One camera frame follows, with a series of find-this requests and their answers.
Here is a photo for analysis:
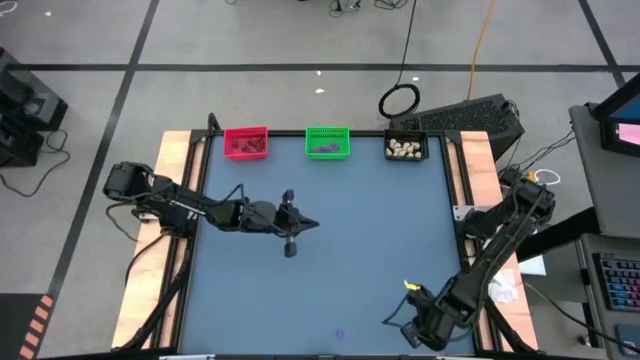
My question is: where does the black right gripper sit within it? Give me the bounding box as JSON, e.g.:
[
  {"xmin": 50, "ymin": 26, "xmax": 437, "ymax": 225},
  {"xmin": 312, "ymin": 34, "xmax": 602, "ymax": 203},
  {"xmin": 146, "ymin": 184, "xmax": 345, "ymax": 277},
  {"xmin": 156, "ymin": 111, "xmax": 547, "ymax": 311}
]
[{"xmin": 399, "ymin": 278, "xmax": 472, "ymax": 352}]

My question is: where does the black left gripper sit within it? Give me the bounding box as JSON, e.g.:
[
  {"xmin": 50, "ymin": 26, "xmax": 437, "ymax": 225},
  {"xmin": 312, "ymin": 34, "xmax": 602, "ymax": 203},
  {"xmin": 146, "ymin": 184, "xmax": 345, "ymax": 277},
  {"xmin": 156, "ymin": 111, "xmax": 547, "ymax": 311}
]
[{"xmin": 239, "ymin": 188, "xmax": 321, "ymax": 259}]

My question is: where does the red plastic basket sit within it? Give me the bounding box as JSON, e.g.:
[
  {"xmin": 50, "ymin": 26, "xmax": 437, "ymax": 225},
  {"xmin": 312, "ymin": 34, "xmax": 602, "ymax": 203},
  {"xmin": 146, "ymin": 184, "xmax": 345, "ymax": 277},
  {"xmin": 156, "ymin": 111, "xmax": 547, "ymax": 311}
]
[{"xmin": 223, "ymin": 126, "xmax": 270, "ymax": 162}]

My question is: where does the green plastic basket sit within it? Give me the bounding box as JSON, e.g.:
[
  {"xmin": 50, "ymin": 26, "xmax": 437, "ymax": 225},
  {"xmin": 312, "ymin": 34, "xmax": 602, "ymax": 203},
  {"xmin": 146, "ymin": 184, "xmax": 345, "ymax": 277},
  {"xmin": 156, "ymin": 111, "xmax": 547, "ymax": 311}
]
[{"xmin": 304, "ymin": 126, "xmax": 351, "ymax": 161}]

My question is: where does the crumpled white paper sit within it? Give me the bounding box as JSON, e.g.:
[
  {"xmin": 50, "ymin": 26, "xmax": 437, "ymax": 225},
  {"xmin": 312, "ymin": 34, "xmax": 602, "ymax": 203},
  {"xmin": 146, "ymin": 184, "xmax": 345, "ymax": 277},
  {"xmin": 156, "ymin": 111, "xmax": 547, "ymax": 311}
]
[{"xmin": 487, "ymin": 269, "xmax": 520, "ymax": 305}]

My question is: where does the white paper sheet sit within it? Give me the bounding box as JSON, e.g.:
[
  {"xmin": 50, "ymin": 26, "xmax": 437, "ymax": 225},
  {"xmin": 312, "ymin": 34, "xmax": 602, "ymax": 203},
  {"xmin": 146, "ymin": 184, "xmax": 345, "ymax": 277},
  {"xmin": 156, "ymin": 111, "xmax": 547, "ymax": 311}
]
[{"xmin": 518, "ymin": 254, "xmax": 548, "ymax": 277}]

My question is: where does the black plastic basket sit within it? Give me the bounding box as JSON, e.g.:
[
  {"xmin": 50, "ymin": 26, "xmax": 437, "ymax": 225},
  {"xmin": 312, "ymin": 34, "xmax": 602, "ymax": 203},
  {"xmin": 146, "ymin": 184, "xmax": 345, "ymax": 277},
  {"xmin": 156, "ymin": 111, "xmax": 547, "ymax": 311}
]
[{"xmin": 383, "ymin": 128, "xmax": 430, "ymax": 162}]

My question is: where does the wooden side board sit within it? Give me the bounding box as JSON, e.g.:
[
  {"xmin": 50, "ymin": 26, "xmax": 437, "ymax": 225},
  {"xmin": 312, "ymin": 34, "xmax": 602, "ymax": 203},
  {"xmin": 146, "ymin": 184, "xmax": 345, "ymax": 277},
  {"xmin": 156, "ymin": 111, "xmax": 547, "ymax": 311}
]
[
  {"xmin": 458, "ymin": 130, "xmax": 539, "ymax": 351},
  {"xmin": 110, "ymin": 130, "xmax": 194, "ymax": 350}
]

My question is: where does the black diagonal beam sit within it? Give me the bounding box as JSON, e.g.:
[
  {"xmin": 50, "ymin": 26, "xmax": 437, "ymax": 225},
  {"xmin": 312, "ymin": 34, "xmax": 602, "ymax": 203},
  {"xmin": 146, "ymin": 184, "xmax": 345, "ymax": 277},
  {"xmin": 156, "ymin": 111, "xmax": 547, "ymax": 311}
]
[{"xmin": 514, "ymin": 207, "xmax": 601, "ymax": 264}]

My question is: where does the black perforated computer case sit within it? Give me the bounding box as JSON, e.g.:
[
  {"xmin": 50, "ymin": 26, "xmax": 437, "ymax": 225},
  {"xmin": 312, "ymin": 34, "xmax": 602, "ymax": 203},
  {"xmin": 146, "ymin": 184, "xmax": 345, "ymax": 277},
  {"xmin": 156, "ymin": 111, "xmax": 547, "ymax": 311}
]
[{"xmin": 389, "ymin": 93, "xmax": 526, "ymax": 161}]

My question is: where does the backlit keyboard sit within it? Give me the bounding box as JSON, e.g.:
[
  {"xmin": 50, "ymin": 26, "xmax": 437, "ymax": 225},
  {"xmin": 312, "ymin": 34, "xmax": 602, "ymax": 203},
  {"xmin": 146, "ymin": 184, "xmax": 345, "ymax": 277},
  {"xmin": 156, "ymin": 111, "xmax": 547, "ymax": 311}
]
[{"xmin": 592, "ymin": 252, "xmax": 640, "ymax": 314}]

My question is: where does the computer mouse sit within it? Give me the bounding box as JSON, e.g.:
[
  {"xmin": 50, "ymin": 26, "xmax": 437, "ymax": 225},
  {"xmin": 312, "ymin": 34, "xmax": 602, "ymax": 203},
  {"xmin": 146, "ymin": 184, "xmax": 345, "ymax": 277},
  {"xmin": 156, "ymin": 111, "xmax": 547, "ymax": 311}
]
[{"xmin": 613, "ymin": 323, "xmax": 640, "ymax": 357}]

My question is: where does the grey desk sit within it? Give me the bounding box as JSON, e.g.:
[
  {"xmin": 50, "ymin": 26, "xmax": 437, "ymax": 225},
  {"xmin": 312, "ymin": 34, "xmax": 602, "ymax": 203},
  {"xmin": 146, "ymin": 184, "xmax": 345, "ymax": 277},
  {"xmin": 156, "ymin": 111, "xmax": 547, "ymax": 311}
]
[{"xmin": 568, "ymin": 102, "xmax": 640, "ymax": 360}]

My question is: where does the small screen device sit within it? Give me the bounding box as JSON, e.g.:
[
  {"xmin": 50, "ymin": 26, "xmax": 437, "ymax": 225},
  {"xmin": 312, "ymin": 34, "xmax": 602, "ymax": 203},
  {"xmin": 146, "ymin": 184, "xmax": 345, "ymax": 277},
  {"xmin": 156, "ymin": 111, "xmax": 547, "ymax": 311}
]
[{"xmin": 598, "ymin": 119, "xmax": 640, "ymax": 159}]

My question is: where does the small black equipment case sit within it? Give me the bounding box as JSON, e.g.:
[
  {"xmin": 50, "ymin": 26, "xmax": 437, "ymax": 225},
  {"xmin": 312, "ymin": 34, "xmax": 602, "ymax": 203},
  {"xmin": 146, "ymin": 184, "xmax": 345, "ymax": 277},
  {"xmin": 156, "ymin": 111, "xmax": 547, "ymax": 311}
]
[{"xmin": 0, "ymin": 119, "xmax": 46, "ymax": 169}]

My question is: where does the large black equipment case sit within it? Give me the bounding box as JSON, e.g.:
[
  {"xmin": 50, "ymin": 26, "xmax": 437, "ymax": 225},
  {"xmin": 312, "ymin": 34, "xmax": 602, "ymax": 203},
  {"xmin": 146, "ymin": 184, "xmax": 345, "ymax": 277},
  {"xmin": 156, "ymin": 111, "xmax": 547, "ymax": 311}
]
[{"xmin": 0, "ymin": 47, "xmax": 70, "ymax": 132}]

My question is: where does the orange striped floor mat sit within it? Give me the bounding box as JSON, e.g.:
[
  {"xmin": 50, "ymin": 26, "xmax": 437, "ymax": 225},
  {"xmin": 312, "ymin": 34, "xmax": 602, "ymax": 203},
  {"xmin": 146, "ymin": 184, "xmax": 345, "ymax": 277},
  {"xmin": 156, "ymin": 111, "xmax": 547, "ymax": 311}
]
[{"xmin": 0, "ymin": 292, "xmax": 55, "ymax": 360}]

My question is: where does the black monitor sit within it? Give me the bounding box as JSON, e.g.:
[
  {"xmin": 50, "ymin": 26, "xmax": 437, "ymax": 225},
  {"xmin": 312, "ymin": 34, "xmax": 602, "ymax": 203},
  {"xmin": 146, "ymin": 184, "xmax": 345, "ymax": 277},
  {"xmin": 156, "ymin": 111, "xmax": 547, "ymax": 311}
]
[{"xmin": 591, "ymin": 72, "xmax": 640, "ymax": 124}]

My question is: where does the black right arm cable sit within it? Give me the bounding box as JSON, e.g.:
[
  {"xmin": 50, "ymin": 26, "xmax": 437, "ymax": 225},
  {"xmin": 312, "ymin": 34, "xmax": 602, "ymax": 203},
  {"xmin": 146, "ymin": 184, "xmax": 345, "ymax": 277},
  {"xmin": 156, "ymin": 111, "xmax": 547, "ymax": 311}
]
[{"xmin": 381, "ymin": 293, "xmax": 417, "ymax": 329}]

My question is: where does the black coiled cable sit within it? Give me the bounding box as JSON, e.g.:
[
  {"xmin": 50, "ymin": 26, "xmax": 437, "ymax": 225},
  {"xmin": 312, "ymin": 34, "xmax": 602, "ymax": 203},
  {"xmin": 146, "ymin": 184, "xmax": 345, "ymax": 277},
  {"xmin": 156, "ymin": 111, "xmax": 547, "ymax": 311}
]
[{"xmin": 377, "ymin": 0, "xmax": 422, "ymax": 120}]

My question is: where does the white cable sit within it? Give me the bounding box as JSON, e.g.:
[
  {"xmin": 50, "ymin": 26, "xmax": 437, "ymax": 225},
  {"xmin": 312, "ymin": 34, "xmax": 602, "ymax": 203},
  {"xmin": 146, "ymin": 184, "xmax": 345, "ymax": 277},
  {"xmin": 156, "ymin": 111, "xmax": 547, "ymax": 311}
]
[{"xmin": 533, "ymin": 168, "xmax": 562, "ymax": 187}]

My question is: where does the black cable bundle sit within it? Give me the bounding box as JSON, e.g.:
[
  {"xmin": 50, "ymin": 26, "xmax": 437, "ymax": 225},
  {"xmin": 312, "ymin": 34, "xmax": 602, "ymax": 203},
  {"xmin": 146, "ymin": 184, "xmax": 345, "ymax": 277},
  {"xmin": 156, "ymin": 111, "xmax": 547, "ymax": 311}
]
[{"xmin": 327, "ymin": 0, "xmax": 416, "ymax": 12}]

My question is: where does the black floor cable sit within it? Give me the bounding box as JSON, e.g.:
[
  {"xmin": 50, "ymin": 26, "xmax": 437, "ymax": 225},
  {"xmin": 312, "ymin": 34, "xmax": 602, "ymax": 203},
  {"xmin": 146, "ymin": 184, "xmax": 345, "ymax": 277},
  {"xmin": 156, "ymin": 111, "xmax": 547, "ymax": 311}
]
[{"xmin": 0, "ymin": 128, "xmax": 72, "ymax": 199}]

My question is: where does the yellow hanging cable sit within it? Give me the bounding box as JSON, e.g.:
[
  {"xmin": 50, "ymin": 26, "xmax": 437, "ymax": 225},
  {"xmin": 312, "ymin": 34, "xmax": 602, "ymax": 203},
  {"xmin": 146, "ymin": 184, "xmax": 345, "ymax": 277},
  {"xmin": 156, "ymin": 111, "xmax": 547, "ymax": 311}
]
[{"xmin": 466, "ymin": 0, "xmax": 499, "ymax": 101}]

